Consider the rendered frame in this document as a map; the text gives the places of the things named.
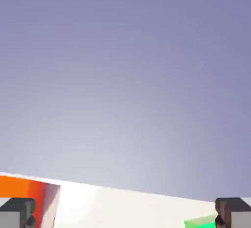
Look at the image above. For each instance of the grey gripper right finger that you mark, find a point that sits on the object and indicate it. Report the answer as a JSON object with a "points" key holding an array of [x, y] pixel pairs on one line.
{"points": [[233, 210]]}

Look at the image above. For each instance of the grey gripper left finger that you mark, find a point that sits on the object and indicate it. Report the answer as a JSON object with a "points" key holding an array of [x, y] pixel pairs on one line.
{"points": [[18, 210]]}

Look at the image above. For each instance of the small green cube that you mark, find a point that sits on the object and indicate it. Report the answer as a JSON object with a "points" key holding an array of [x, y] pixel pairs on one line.
{"points": [[202, 223]]}

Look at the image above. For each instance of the large orange box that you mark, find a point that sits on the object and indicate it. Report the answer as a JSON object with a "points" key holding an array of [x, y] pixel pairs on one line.
{"points": [[19, 186]]}

